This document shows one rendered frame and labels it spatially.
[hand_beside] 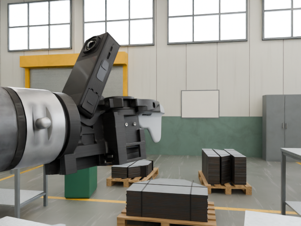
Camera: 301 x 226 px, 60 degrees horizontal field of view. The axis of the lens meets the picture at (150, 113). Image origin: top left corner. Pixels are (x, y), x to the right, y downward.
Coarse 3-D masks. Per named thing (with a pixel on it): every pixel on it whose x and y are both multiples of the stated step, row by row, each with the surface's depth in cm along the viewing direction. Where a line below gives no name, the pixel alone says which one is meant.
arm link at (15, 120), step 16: (0, 96) 21; (16, 96) 22; (0, 112) 20; (16, 112) 21; (0, 128) 20; (16, 128) 21; (0, 144) 20; (16, 144) 21; (0, 160) 20; (16, 160) 22
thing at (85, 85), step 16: (96, 48) 31; (112, 48) 32; (80, 64) 32; (96, 64) 30; (112, 64) 32; (80, 80) 30; (96, 80) 30; (80, 96) 28; (96, 96) 29; (80, 112) 28
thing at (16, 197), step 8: (16, 176) 336; (16, 184) 337; (0, 192) 394; (8, 192) 394; (16, 192) 337; (24, 192) 394; (32, 192) 394; (40, 192) 394; (0, 200) 358; (8, 200) 358; (16, 200) 337; (24, 200) 358; (32, 200) 368; (16, 208) 337; (16, 216) 337
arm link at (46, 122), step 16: (32, 96) 23; (48, 96) 24; (32, 112) 22; (48, 112) 23; (64, 112) 25; (32, 128) 22; (48, 128) 23; (64, 128) 24; (32, 144) 22; (48, 144) 23; (32, 160) 23; (48, 160) 25
